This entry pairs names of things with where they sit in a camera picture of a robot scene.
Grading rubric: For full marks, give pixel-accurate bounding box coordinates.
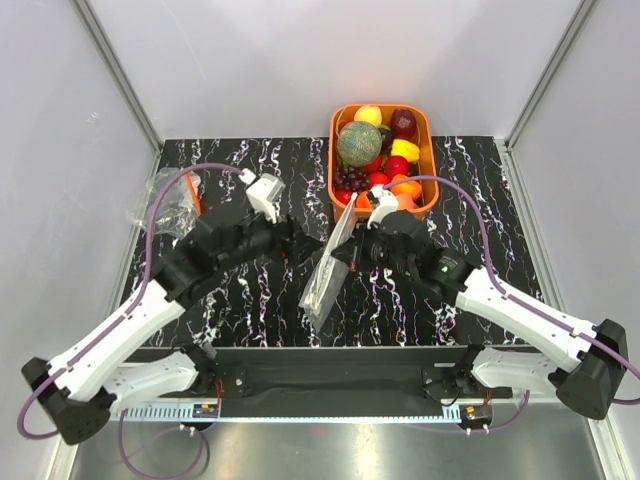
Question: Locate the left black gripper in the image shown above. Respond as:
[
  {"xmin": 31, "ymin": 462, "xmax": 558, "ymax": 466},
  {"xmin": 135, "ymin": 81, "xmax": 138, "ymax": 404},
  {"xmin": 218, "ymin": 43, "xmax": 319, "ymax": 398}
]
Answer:
[{"xmin": 218, "ymin": 202, "xmax": 323, "ymax": 273}]

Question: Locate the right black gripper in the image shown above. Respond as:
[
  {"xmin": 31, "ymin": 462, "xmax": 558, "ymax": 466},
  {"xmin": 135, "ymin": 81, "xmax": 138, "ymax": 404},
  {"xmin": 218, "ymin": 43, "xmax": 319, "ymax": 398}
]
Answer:
[{"xmin": 332, "ymin": 218, "xmax": 415, "ymax": 278}]

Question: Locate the polka dot zip bag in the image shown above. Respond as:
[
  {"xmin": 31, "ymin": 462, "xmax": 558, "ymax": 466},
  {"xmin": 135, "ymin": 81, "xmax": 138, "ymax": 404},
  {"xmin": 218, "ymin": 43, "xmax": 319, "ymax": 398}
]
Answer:
[{"xmin": 299, "ymin": 193, "xmax": 357, "ymax": 332}]

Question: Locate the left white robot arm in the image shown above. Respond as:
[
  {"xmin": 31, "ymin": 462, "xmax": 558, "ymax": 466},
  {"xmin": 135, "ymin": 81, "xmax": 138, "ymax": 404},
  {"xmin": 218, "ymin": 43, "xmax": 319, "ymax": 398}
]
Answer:
[{"xmin": 21, "ymin": 212, "xmax": 322, "ymax": 445}]

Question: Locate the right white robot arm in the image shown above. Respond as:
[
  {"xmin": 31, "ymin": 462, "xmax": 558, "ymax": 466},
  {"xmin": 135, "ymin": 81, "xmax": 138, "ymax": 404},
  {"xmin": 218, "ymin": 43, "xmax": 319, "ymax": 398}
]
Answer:
[{"xmin": 328, "ymin": 210, "xmax": 628, "ymax": 420}]

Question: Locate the crumpled orange zip bag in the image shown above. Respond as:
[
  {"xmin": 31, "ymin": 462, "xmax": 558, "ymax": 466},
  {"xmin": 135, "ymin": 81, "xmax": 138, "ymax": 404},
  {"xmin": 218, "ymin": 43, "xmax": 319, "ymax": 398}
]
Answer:
[{"xmin": 126, "ymin": 167, "xmax": 202, "ymax": 240}]

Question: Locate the orange tangerine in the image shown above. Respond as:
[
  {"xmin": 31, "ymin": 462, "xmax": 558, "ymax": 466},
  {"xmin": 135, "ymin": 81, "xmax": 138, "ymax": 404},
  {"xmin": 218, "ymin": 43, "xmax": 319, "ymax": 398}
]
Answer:
[{"xmin": 355, "ymin": 192, "xmax": 373, "ymax": 211}]

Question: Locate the small red cherry fruit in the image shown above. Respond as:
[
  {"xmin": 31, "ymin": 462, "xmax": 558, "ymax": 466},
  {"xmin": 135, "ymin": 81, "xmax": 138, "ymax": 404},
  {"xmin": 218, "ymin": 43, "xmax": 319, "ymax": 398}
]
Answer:
[{"xmin": 334, "ymin": 189, "xmax": 353, "ymax": 207}]

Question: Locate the purple grape bunch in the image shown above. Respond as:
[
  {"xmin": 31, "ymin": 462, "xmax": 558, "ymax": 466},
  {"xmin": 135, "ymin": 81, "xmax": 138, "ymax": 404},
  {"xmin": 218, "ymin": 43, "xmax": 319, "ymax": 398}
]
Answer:
[{"xmin": 333, "ymin": 166, "xmax": 371, "ymax": 192}]

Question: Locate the pink orange peach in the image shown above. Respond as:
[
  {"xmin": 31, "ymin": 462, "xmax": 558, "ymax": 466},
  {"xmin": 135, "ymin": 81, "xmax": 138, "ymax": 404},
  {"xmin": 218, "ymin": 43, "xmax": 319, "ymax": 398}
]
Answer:
[{"xmin": 395, "ymin": 193, "xmax": 417, "ymax": 210}]

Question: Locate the red tomato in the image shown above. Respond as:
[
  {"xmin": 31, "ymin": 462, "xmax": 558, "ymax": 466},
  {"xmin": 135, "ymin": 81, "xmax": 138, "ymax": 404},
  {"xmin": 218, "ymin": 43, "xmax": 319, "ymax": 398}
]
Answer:
[{"xmin": 368, "ymin": 172, "xmax": 391, "ymax": 188}]

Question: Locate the orange bell pepper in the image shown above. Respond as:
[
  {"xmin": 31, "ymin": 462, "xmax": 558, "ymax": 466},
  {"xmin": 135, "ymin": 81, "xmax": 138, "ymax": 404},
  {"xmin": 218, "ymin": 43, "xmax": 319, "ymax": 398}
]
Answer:
[{"xmin": 390, "ymin": 174, "xmax": 422, "ymax": 202}]

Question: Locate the red pomegranate fruit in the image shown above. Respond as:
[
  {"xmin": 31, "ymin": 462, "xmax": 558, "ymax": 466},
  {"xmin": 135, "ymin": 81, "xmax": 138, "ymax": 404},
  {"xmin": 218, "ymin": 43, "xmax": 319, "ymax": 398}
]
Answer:
[{"xmin": 384, "ymin": 155, "xmax": 410, "ymax": 178}]

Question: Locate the orange plastic basket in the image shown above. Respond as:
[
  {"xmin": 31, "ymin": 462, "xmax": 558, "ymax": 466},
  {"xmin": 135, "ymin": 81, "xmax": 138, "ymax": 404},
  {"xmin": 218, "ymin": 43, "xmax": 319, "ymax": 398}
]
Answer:
[{"xmin": 328, "ymin": 103, "xmax": 437, "ymax": 220}]

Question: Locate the green netted melon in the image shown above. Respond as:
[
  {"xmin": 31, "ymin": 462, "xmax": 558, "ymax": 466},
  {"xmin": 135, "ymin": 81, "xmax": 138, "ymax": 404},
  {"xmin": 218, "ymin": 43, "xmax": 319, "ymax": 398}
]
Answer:
[{"xmin": 336, "ymin": 121, "xmax": 382, "ymax": 167}]

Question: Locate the yellow bell pepper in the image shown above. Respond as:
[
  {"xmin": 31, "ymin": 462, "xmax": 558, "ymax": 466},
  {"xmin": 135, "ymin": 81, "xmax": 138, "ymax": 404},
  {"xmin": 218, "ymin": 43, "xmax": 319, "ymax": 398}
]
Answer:
[{"xmin": 390, "ymin": 139, "xmax": 420, "ymax": 163}]

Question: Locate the dark purple plum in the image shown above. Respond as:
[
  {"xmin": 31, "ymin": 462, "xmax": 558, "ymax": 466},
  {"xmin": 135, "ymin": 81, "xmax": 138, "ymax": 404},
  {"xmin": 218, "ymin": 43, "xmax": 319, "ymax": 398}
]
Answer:
[{"xmin": 378, "ymin": 125, "xmax": 394, "ymax": 151}]

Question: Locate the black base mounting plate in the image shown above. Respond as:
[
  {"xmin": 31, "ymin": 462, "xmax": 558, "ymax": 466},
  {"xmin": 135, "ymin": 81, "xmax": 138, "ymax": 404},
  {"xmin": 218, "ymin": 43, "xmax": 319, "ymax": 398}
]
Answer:
[{"xmin": 213, "ymin": 346, "xmax": 468, "ymax": 422}]

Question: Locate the yellow red peach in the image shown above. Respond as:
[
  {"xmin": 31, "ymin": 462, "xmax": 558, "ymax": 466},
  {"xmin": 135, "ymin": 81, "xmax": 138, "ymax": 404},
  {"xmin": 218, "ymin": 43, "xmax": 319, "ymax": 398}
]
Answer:
[{"xmin": 353, "ymin": 104, "xmax": 383, "ymax": 128}]

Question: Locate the dark red apple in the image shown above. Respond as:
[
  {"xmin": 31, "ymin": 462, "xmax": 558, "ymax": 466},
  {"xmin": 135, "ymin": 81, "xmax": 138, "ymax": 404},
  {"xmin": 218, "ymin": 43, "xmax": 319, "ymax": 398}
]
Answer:
[{"xmin": 390, "ymin": 108, "xmax": 417, "ymax": 140}]

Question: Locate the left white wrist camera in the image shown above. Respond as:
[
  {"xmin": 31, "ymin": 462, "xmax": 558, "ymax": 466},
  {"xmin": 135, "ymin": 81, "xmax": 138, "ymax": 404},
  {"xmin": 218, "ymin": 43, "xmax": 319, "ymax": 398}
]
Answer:
[{"xmin": 246, "ymin": 174, "xmax": 285, "ymax": 224}]

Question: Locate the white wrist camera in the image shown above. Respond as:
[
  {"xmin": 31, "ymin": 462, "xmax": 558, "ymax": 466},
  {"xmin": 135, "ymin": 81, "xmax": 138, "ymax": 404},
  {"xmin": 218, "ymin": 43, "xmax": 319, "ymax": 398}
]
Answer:
[
  {"xmin": 367, "ymin": 184, "xmax": 399, "ymax": 229},
  {"xmin": 246, "ymin": 174, "xmax": 285, "ymax": 224}
]

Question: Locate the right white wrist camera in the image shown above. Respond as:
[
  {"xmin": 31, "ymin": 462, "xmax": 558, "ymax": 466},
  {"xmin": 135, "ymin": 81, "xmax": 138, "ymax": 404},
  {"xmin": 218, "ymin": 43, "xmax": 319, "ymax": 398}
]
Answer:
[{"xmin": 367, "ymin": 184, "xmax": 399, "ymax": 229}]

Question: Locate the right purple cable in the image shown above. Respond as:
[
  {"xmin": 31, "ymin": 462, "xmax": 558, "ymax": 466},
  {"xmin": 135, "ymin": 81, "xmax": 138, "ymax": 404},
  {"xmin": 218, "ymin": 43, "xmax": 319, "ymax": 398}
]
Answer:
[{"xmin": 384, "ymin": 174, "xmax": 640, "ymax": 404}]

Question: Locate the purple cable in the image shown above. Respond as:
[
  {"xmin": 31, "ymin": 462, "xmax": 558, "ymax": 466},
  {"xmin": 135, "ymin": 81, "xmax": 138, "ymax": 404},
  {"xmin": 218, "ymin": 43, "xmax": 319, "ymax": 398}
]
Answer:
[
  {"xmin": 17, "ymin": 163, "xmax": 251, "ymax": 440},
  {"xmin": 384, "ymin": 174, "xmax": 640, "ymax": 404}
]

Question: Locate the white slotted cable duct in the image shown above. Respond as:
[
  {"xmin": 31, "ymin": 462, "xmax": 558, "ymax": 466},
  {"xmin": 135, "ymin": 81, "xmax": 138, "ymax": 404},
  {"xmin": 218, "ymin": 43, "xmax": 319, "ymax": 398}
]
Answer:
[{"xmin": 124, "ymin": 401, "xmax": 220, "ymax": 423}]

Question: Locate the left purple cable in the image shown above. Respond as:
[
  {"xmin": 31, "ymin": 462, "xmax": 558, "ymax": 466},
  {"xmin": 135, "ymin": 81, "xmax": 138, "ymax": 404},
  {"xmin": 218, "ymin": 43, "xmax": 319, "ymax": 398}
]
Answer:
[{"xmin": 17, "ymin": 163, "xmax": 251, "ymax": 440}]

